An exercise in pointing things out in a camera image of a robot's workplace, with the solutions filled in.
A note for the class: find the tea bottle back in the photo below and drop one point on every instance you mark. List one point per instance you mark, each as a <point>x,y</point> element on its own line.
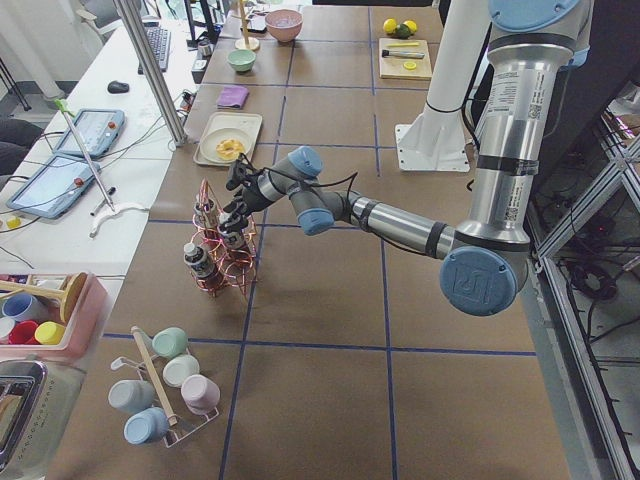
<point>205,214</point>

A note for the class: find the yellow cup in bin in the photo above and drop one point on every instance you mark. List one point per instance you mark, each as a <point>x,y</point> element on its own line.
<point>49,333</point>

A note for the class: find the teach pendant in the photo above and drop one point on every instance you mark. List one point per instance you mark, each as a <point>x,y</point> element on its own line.
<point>54,188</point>
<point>99,128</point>

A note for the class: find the purple folded cloth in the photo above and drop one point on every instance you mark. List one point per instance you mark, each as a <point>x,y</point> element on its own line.
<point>232,97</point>

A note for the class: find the cream serving tray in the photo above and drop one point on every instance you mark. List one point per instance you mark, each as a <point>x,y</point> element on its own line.
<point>247,122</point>

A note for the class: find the copper wire bottle rack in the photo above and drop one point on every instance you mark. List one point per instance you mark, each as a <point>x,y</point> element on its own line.
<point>237,268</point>

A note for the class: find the glazed donut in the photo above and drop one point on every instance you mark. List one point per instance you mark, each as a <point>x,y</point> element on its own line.
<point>229,149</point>

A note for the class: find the blue cup on rack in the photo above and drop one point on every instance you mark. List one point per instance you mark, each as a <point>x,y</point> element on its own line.
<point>147,426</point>

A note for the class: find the teach pendant far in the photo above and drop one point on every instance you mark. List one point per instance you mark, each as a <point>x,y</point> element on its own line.
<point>99,128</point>

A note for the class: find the wooden cutting board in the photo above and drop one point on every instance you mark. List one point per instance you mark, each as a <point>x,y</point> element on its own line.
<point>404,59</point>

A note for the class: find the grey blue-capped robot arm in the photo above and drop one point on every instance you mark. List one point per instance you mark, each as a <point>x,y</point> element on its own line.
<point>483,257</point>

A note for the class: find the aluminium frame post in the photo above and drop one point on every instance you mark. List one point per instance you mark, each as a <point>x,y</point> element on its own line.
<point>130,16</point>

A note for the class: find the pink cup on rack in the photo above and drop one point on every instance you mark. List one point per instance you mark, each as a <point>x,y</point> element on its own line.
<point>200,394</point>

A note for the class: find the teach pendant near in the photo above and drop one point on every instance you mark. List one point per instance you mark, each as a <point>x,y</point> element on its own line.
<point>54,188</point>

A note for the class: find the pink storage bin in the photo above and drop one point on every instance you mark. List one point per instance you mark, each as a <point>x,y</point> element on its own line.
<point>79,329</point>

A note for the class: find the black handled knife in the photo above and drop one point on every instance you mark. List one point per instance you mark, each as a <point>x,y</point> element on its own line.
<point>402,54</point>

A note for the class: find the green bowl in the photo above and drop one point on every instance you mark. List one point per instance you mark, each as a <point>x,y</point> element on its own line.
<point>241,60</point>

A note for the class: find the green cup on rack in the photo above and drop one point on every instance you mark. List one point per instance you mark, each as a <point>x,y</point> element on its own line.
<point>170,342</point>

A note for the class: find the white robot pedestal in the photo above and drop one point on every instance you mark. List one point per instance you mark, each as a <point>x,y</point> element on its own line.
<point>435,140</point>

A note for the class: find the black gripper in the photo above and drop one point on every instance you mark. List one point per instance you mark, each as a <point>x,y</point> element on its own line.
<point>246,200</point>

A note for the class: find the black computer mouse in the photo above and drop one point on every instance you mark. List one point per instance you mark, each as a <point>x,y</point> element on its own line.
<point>117,87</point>

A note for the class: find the grey-blue cup on rack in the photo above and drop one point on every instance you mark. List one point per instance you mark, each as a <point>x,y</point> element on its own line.
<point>131,396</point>

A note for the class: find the metal reacher grabber stick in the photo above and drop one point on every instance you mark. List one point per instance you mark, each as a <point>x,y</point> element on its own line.
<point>109,209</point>

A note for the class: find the black marker pen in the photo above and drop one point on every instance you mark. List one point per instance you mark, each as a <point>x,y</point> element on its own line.
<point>102,201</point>

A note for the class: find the yellow lemon left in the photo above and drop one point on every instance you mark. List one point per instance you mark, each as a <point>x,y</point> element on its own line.
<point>389,26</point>

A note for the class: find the tea bottle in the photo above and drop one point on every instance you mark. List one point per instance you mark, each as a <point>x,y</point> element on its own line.
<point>205,214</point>
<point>203,268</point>
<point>234,240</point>

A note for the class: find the white cup on rack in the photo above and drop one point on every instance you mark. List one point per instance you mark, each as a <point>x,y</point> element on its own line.
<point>178,369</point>

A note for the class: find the wooden mug tree upright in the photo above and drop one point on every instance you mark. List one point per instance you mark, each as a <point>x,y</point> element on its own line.
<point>247,42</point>

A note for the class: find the small metal cup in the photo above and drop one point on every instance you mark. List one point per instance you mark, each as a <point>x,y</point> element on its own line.
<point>204,49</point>

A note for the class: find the tea bottle front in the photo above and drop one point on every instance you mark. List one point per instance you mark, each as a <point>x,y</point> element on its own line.
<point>203,268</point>

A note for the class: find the white wire cup rack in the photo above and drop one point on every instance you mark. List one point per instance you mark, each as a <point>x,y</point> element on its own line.
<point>188,423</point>

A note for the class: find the blue cup in bin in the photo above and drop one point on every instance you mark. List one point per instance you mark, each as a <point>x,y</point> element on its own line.
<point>22,307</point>

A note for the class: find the black keyboard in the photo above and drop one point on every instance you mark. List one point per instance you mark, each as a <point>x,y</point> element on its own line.
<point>160,42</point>

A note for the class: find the cream plate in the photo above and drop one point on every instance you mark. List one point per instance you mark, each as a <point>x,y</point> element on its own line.
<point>210,140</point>

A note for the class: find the pink bowl with ice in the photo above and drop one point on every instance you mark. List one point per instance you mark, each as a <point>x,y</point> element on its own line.
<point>284,25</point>

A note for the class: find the wooden dowel on rack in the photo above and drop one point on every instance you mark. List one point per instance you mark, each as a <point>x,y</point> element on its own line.
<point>139,338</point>

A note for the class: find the wooden mug tree in bin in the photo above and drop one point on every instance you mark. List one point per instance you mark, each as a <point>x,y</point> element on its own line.
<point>66,297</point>

